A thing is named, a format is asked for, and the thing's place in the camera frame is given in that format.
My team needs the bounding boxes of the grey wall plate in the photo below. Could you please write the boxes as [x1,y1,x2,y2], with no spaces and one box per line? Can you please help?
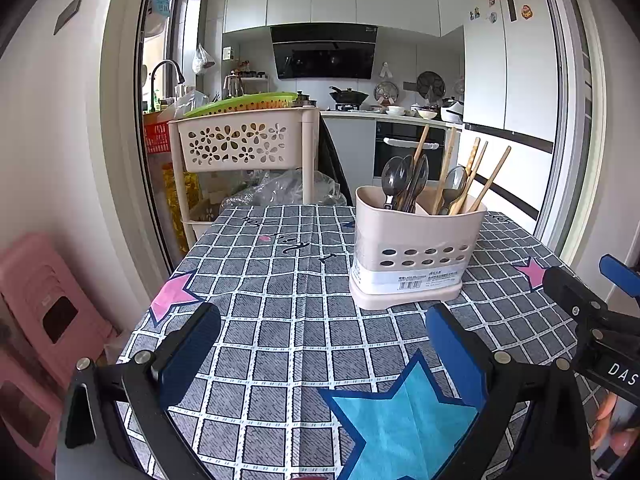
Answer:
[53,0,84,36]

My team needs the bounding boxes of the black built-in oven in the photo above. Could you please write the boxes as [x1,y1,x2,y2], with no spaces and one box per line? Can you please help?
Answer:
[372,121,447,181]

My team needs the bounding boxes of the clear plastic bag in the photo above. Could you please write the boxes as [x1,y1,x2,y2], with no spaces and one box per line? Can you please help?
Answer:
[220,170,346,208]

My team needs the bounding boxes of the red plastic crate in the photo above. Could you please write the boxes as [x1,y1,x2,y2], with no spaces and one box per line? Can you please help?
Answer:
[144,122,173,155]

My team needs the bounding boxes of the black kitchen faucet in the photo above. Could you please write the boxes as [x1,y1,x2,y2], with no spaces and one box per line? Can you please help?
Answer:
[150,60,186,111]

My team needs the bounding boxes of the yellow patterned bag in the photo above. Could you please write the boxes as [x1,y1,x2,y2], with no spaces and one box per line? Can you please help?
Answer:
[162,170,201,256]

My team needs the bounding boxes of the dark round hanging strainer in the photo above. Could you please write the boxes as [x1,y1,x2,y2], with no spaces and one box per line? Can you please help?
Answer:
[416,71,447,101]

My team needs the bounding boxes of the green plastic tray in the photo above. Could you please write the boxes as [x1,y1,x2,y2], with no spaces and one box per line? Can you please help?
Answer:
[182,91,301,118]

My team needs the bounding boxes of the pink plastic stool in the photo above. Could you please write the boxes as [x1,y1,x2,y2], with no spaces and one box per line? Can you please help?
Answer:
[0,350,66,476]
[0,232,118,386]

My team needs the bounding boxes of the beige plastic utensil holder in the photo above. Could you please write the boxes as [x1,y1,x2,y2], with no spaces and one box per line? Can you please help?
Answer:
[348,185,488,311]

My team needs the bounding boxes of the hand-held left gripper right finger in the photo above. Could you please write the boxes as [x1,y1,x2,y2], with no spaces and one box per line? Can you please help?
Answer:
[425,303,593,480]

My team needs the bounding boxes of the black range hood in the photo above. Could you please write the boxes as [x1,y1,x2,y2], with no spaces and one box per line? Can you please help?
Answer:
[270,24,377,80]

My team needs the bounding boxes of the beige plastic storage cart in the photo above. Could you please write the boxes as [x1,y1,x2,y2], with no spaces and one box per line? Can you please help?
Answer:
[167,107,321,253]

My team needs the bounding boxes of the grey checked star tablecloth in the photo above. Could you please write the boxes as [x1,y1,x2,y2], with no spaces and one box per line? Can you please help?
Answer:
[116,203,621,480]

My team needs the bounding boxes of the white refrigerator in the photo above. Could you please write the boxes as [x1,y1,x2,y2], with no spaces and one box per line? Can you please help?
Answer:
[462,0,558,226]

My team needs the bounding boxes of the white upper kitchen cabinets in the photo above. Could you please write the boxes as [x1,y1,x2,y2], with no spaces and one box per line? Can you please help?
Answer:
[222,0,466,38]

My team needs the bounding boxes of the person's right hand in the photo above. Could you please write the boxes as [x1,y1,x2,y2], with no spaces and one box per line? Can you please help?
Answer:
[589,390,640,478]

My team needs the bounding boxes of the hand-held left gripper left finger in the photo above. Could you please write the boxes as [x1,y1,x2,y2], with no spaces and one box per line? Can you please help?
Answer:
[54,301,222,480]

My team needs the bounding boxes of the black wok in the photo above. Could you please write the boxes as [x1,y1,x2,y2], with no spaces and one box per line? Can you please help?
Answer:
[328,86,370,106]

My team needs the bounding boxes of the white sliding door frame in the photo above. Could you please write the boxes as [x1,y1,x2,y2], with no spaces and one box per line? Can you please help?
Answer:
[535,0,607,266]

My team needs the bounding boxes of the hanging plastic bag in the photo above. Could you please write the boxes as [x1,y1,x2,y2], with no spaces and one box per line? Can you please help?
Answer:
[192,42,216,76]

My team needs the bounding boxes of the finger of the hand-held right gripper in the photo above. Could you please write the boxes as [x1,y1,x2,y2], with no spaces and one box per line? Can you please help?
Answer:
[542,266,640,361]
[599,255,640,302]

